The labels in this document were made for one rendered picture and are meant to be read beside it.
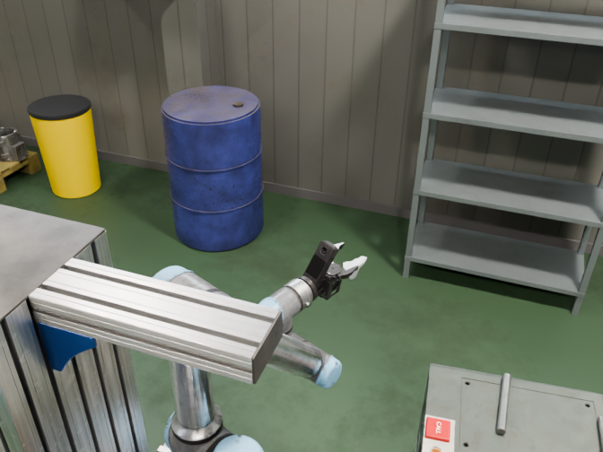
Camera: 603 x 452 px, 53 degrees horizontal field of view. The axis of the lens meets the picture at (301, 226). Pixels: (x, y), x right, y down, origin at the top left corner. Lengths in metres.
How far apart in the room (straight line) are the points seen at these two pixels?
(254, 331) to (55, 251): 0.33
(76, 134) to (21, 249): 4.09
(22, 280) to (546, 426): 1.33
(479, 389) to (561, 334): 2.28
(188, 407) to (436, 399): 0.69
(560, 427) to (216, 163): 2.84
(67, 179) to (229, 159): 1.63
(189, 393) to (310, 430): 1.93
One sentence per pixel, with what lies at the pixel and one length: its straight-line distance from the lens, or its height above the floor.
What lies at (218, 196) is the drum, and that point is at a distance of 4.14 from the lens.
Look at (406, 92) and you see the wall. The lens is 4.41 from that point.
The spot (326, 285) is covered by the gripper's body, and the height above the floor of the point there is 1.55.
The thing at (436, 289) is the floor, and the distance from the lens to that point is 4.14.
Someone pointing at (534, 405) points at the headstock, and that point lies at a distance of 1.80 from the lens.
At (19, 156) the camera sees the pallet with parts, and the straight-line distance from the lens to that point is 5.70.
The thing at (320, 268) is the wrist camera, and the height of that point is 1.62.
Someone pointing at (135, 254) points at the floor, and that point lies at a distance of 4.47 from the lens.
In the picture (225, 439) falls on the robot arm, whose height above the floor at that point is 1.40.
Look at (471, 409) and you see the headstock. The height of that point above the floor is 1.26.
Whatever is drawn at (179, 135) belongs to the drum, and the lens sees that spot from 4.01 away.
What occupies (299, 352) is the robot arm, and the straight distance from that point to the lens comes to 1.33.
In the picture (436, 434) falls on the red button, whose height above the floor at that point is 1.27.
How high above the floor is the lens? 2.53
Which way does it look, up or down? 33 degrees down
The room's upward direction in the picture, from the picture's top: 1 degrees clockwise
